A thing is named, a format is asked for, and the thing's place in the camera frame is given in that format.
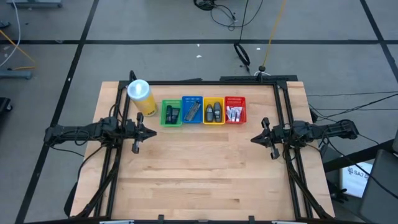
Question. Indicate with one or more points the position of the black table clamp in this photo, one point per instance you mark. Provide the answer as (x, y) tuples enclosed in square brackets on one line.
[(251, 218), (160, 218)]

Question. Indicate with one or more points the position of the black aluminium table frame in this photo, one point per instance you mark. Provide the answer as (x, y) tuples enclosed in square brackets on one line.
[(202, 83)]

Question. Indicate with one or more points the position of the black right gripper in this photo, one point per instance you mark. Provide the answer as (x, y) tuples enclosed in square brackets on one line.
[(280, 135)]

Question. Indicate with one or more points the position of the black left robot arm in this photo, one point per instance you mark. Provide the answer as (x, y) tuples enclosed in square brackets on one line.
[(77, 132)]

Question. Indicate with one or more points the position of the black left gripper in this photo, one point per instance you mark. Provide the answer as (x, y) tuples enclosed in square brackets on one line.
[(138, 132)]

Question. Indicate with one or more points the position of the clear grey comb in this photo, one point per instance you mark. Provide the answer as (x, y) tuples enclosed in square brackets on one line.
[(189, 115)]

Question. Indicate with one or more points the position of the small white toothpaste tube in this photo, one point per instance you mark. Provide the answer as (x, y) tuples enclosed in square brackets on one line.
[(234, 114), (229, 113), (239, 112)]

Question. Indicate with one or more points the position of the black metal beam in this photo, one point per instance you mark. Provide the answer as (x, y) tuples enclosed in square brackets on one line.
[(351, 158)]

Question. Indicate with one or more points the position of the dark grey deodorant stick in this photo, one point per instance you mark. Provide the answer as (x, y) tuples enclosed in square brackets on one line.
[(209, 113), (217, 112)]

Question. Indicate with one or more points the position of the green plastic basket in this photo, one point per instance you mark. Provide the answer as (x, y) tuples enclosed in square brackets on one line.
[(163, 123)]

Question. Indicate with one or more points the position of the black caster wheel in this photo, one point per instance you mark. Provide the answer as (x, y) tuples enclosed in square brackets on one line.
[(3, 105)]

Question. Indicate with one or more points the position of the yellow wipes canister white lid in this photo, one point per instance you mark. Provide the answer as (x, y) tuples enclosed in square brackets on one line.
[(146, 104)]

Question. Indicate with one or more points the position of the blue plastic basket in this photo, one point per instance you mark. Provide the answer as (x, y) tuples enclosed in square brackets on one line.
[(186, 99)]

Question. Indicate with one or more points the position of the yellow plastic basket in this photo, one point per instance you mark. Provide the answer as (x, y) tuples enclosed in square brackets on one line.
[(214, 101)]

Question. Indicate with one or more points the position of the black flat base plate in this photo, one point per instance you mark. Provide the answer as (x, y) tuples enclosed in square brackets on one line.
[(242, 78)]

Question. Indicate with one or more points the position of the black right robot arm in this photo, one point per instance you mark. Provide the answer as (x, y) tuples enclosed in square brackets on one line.
[(335, 130)]

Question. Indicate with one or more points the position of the grey metal floor base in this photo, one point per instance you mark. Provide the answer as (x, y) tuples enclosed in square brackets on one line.
[(34, 3), (15, 74)]

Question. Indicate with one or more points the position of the red plastic basket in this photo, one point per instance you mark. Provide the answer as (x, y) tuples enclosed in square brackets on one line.
[(235, 100)]

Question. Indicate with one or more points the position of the dark grey chair back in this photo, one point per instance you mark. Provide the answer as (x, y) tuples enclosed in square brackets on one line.
[(382, 193)]

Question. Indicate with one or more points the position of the black round pole cap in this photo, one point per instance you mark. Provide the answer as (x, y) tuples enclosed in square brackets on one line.
[(262, 68)]

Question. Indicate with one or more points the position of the white printed box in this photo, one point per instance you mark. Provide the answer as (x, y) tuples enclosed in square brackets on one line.
[(354, 183)]

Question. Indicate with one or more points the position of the dark blue tube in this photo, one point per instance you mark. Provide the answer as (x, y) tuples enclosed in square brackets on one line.
[(168, 114), (176, 115)]

